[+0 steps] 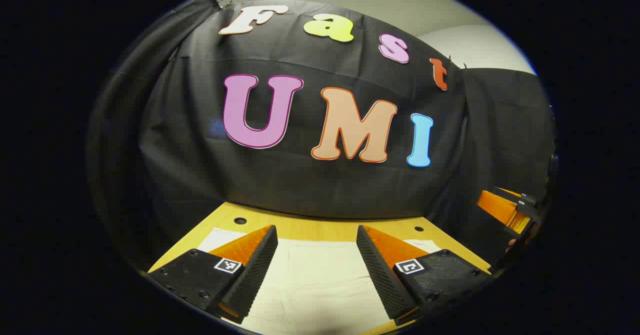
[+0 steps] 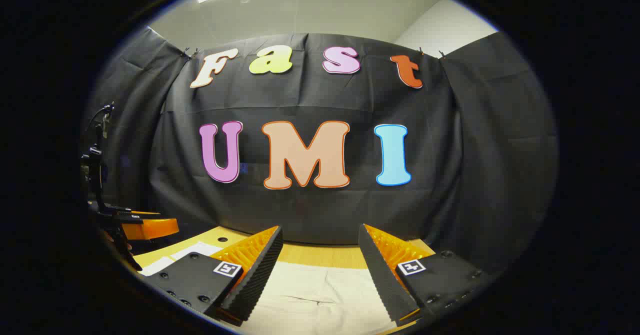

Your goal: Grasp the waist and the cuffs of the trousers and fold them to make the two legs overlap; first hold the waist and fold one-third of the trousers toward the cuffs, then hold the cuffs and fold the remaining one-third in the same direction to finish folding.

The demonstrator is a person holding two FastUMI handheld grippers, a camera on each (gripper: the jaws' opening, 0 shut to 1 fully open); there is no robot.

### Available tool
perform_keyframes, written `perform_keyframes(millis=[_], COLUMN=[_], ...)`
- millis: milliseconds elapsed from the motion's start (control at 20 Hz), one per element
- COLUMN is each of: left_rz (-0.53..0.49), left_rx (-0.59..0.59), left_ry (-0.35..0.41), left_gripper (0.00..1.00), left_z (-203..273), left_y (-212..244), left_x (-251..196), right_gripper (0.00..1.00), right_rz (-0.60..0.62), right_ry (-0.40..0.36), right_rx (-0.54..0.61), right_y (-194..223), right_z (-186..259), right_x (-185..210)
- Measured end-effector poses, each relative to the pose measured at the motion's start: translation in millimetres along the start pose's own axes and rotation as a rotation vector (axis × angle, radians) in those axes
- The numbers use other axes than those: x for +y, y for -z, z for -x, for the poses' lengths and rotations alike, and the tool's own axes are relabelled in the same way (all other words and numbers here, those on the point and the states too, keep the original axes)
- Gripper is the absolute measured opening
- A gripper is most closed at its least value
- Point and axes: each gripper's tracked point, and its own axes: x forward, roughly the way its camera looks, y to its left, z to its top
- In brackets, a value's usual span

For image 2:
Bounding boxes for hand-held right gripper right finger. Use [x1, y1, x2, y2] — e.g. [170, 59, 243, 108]
[357, 223, 493, 326]

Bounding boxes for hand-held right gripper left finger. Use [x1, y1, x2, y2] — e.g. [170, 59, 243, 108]
[141, 225, 284, 326]

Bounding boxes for cream white jeans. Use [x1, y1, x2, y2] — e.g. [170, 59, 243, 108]
[140, 242, 401, 335]

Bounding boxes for black backdrop cloth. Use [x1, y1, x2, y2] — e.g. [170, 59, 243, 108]
[82, 25, 558, 276]

